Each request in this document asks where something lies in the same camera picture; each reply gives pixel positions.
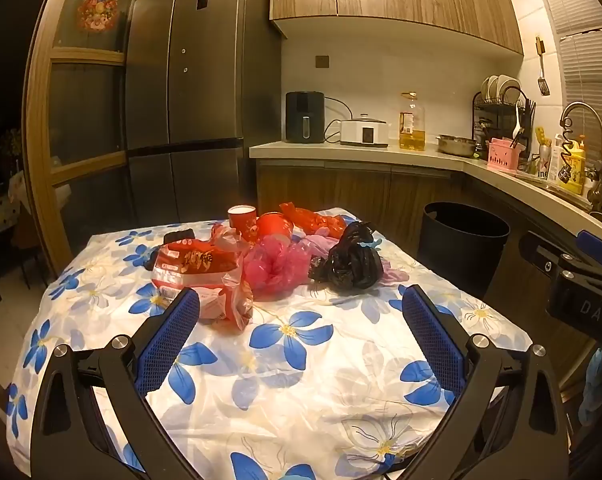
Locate metal spring faucet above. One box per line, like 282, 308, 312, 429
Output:
560, 101, 602, 201

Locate red plastic bag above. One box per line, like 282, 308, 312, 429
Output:
279, 202, 356, 240

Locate black trash bin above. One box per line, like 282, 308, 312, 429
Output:
418, 201, 512, 291

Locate window blinds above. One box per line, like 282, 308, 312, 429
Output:
531, 0, 602, 161

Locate black air fryer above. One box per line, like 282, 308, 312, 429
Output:
285, 91, 325, 144

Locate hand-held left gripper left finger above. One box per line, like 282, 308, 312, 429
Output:
30, 287, 202, 480

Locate round flower decoration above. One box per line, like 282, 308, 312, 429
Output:
77, 0, 120, 33

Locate wooden kitchen counter cabinet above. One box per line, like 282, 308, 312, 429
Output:
249, 140, 602, 376

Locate yellow detergent bottle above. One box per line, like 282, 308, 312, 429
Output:
561, 136, 586, 195

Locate pink plastic bag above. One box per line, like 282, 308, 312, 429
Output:
243, 237, 316, 303

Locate cooking oil bottle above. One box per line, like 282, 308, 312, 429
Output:
399, 92, 426, 152

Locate black dish rack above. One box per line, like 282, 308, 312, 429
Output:
472, 85, 530, 158

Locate white electric cooker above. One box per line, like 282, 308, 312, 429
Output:
340, 113, 390, 147

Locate dark grey refrigerator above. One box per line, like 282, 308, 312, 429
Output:
123, 0, 284, 223

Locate metal basin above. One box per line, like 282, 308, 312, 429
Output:
436, 134, 479, 156

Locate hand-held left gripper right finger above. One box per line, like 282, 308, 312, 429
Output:
401, 284, 572, 480

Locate blue floral tablecloth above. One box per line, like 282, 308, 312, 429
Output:
6, 206, 534, 480

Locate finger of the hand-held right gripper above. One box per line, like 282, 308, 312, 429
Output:
519, 231, 589, 286
578, 230, 602, 273

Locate row of white plates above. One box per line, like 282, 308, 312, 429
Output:
482, 74, 522, 103

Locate red printed snack bag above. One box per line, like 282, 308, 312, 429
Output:
151, 224, 256, 333

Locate person's right hand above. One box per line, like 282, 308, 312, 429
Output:
581, 347, 602, 428

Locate beer can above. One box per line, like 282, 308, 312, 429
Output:
535, 142, 554, 181

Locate wooden glass door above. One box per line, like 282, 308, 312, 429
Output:
23, 0, 169, 288

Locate black plastic bag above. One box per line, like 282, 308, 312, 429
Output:
308, 221, 384, 291

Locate metal slotted spatula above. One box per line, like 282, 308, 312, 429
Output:
535, 36, 552, 97

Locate red paper cup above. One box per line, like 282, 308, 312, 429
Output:
228, 205, 258, 246

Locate white pump bottle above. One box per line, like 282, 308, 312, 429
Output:
550, 134, 564, 181

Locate pink utensil basket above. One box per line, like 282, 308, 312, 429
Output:
487, 137, 519, 173

